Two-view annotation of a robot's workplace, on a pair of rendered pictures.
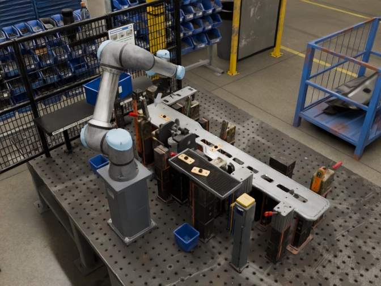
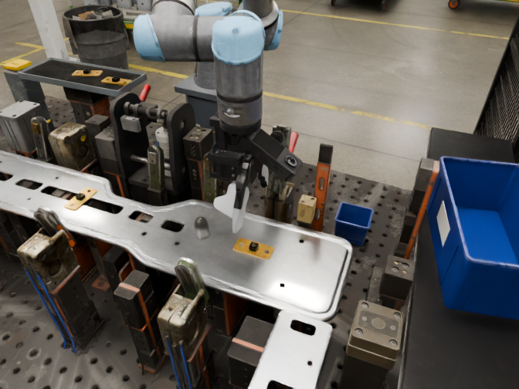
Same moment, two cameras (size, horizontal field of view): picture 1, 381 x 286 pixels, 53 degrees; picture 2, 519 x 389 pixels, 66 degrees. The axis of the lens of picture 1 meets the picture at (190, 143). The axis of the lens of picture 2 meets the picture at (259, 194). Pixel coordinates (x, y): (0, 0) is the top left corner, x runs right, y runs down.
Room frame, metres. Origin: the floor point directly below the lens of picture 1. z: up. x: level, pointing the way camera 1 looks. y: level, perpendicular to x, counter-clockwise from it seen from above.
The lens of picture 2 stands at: (2.69, -0.08, 1.63)
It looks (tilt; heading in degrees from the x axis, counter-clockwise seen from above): 39 degrees down; 155
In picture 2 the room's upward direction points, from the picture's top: straight up
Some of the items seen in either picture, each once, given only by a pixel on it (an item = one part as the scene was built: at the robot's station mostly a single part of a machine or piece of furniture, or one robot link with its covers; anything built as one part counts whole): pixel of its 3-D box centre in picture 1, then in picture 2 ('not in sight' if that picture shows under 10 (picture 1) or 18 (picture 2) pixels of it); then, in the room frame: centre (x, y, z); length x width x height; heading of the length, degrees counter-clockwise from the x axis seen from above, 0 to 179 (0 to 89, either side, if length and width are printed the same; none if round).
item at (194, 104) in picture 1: (193, 125); (190, 354); (2.24, -0.02, 0.87); 0.12 x 0.09 x 0.35; 133
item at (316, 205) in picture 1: (219, 149); (72, 200); (1.80, -0.17, 1.00); 1.38 x 0.22 x 0.02; 43
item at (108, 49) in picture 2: not in sight; (102, 54); (-1.17, 0.18, 0.36); 0.54 x 0.50 x 0.73; 129
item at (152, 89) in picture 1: (154, 109); (361, 377); (2.43, 0.26, 0.88); 0.08 x 0.08 x 0.36; 43
